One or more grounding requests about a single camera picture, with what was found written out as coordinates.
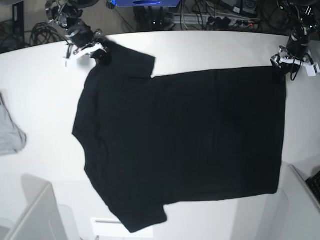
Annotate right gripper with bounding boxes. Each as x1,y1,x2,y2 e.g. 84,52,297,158
67,23,109,60

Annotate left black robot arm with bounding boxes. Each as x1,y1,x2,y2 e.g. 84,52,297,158
271,0,320,72

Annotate white bin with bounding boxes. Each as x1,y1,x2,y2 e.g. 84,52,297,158
0,173,81,240
264,165,320,240

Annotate white right bin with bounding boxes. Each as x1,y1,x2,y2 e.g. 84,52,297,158
264,165,320,240

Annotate grey folded cloth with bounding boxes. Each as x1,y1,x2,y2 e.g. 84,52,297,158
0,94,27,156

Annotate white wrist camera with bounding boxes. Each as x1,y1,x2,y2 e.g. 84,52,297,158
305,62,320,77
62,57,77,70

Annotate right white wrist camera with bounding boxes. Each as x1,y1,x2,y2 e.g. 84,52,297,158
62,57,77,70

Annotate coiled black cable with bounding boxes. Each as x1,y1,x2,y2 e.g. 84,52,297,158
29,22,63,46

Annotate blue box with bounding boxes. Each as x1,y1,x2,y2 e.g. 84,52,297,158
111,0,180,8

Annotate black keyboard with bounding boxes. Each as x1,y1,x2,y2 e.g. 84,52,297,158
305,172,320,202

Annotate black T-shirt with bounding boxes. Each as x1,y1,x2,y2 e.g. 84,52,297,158
72,41,287,233

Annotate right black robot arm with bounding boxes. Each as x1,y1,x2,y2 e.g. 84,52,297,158
45,0,112,66

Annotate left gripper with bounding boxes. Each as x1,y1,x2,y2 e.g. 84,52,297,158
270,35,313,69

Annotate white left bin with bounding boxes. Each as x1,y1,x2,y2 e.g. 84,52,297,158
0,173,81,240

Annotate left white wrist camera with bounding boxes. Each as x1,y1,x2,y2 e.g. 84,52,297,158
305,62,320,77

